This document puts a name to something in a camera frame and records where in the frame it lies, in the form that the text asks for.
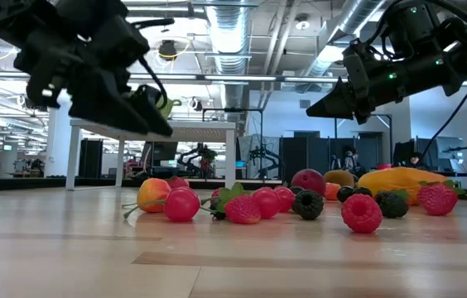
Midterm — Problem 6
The green colander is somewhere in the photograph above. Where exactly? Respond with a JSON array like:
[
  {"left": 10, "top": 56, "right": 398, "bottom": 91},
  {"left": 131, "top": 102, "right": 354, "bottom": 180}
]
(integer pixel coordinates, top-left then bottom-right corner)
[{"left": 156, "top": 97, "right": 183, "bottom": 121}]

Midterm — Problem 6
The tall black cabinet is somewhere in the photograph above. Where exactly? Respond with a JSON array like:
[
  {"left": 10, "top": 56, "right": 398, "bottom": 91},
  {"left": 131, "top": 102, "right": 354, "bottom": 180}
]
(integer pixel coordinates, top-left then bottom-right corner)
[{"left": 78, "top": 138, "right": 104, "bottom": 179}]

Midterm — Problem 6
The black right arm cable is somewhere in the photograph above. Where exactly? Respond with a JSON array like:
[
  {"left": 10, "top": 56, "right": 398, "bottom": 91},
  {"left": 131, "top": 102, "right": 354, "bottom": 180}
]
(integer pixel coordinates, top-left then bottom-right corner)
[{"left": 414, "top": 70, "right": 467, "bottom": 167}]

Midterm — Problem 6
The black metal table frame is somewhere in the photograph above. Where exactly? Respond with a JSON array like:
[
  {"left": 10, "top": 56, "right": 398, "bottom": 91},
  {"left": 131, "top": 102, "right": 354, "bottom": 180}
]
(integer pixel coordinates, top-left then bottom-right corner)
[{"left": 0, "top": 176, "right": 284, "bottom": 192}]

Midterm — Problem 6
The black left wrist camera cable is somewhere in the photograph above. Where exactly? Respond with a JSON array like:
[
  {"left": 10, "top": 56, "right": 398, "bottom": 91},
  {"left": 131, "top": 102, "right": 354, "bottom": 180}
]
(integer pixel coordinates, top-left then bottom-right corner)
[{"left": 132, "top": 17, "right": 176, "bottom": 111}]

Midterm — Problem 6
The dark red toy plum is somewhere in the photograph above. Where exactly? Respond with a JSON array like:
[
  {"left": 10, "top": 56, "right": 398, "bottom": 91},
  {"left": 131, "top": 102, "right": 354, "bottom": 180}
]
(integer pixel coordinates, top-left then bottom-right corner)
[{"left": 290, "top": 168, "right": 327, "bottom": 197}]

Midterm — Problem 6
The orange yellow toy fruit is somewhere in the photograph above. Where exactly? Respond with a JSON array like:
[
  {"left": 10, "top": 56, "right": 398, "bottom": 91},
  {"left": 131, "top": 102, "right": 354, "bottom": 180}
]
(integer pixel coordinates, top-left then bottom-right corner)
[
  {"left": 122, "top": 177, "right": 172, "bottom": 220},
  {"left": 324, "top": 181, "right": 342, "bottom": 202}
]

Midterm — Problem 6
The large silver ribbed duct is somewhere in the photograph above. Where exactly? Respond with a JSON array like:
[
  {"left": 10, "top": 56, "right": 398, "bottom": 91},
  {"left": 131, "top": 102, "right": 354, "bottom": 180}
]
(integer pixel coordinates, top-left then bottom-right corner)
[{"left": 206, "top": 0, "right": 256, "bottom": 109}]

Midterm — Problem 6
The red toy cherry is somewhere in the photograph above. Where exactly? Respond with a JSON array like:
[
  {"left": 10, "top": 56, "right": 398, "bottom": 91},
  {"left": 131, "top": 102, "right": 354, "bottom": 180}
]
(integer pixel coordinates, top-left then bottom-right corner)
[
  {"left": 252, "top": 185, "right": 282, "bottom": 220},
  {"left": 163, "top": 185, "right": 201, "bottom": 223},
  {"left": 273, "top": 185, "right": 296, "bottom": 213}
]

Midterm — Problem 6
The black background rig frame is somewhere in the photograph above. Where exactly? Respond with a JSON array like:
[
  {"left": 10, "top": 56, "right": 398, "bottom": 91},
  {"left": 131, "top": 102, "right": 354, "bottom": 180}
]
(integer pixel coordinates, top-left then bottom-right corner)
[
  {"left": 201, "top": 106, "right": 265, "bottom": 180},
  {"left": 372, "top": 113, "right": 394, "bottom": 166}
]

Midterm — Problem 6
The person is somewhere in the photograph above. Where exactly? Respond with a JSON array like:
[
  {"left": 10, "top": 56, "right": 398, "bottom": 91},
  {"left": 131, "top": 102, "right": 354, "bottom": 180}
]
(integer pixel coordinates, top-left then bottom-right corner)
[
  {"left": 407, "top": 151, "right": 425, "bottom": 169},
  {"left": 343, "top": 145, "right": 362, "bottom": 171}
]

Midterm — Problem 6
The yellow orange toy mango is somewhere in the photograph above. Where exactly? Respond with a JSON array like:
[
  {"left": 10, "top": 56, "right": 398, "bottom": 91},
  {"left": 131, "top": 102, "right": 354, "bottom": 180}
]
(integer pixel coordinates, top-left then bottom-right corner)
[{"left": 357, "top": 166, "right": 450, "bottom": 207}]

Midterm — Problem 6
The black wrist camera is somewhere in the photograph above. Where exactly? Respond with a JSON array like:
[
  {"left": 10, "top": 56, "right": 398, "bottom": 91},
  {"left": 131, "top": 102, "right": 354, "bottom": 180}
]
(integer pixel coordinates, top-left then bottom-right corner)
[
  {"left": 92, "top": 14, "right": 152, "bottom": 74},
  {"left": 342, "top": 39, "right": 372, "bottom": 91}
]

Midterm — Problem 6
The brown toy kiwi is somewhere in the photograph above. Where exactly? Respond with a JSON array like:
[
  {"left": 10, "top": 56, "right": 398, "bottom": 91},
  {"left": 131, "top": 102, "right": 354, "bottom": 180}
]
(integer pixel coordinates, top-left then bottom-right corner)
[{"left": 323, "top": 169, "right": 357, "bottom": 188}]

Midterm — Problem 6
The red toy raspberry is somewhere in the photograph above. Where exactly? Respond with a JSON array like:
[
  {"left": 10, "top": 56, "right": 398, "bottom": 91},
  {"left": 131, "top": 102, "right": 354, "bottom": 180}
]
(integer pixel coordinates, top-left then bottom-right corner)
[
  {"left": 340, "top": 193, "right": 383, "bottom": 235},
  {"left": 224, "top": 194, "right": 262, "bottom": 225}
]

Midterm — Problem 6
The black partition panel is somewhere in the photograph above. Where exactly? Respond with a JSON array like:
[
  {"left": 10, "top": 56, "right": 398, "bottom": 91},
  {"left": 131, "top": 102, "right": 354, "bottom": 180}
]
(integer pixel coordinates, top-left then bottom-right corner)
[{"left": 281, "top": 131, "right": 383, "bottom": 187}]

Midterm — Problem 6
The white ceiling smoke detector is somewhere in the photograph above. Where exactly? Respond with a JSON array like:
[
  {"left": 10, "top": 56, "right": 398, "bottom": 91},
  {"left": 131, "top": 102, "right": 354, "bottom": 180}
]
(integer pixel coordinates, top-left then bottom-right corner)
[{"left": 294, "top": 14, "right": 311, "bottom": 31}]

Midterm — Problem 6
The long ceiling light rail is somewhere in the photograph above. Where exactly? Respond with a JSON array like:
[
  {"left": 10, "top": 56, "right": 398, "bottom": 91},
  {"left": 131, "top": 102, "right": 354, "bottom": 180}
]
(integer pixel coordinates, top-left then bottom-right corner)
[{"left": 0, "top": 69, "right": 467, "bottom": 89}]

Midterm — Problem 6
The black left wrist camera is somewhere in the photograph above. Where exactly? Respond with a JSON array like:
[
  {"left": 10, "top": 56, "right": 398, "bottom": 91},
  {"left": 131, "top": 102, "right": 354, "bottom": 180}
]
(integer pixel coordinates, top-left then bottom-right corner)
[{"left": 92, "top": 14, "right": 152, "bottom": 74}]

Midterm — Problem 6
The white square pillar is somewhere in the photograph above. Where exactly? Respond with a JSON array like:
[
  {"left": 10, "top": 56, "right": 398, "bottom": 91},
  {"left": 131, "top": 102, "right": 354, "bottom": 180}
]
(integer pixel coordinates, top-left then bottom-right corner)
[{"left": 46, "top": 99, "right": 74, "bottom": 179}]

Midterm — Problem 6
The dark background monitor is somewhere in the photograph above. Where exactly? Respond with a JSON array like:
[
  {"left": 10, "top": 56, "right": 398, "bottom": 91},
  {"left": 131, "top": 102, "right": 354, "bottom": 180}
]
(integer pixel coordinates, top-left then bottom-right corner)
[{"left": 141, "top": 141, "right": 180, "bottom": 167}]

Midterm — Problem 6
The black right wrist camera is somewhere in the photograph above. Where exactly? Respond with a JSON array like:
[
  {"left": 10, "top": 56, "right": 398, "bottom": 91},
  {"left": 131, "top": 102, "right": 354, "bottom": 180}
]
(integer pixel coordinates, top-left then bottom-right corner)
[{"left": 342, "top": 39, "right": 372, "bottom": 91}]

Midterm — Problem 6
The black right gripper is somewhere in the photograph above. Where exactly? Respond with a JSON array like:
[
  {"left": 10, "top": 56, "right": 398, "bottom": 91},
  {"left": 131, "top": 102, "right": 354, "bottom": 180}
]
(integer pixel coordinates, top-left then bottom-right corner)
[{"left": 306, "top": 61, "right": 409, "bottom": 125}]

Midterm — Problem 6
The slanted silver ribbed duct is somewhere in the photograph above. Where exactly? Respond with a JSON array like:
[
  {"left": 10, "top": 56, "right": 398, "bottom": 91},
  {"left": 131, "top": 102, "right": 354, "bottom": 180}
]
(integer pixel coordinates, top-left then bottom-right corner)
[{"left": 299, "top": 0, "right": 388, "bottom": 79}]

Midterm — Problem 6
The background computer monitor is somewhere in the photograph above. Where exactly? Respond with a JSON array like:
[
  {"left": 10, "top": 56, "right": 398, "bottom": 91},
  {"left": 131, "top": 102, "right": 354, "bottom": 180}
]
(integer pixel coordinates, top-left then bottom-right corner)
[{"left": 435, "top": 135, "right": 465, "bottom": 161}]

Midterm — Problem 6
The small red toy berry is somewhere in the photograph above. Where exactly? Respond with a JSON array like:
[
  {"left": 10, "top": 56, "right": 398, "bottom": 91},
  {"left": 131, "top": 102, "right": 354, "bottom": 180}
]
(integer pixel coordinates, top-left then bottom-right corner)
[{"left": 210, "top": 180, "right": 252, "bottom": 213}]

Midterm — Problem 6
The white perforated shelf riser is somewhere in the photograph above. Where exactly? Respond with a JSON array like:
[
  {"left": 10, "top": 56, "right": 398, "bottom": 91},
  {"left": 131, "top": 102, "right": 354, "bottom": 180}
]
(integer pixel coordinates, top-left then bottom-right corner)
[{"left": 65, "top": 118, "right": 238, "bottom": 195}]

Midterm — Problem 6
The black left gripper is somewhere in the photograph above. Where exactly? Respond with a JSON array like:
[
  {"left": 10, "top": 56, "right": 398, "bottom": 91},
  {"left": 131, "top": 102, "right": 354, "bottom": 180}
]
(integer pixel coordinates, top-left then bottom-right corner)
[{"left": 12, "top": 39, "right": 174, "bottom": 137}]

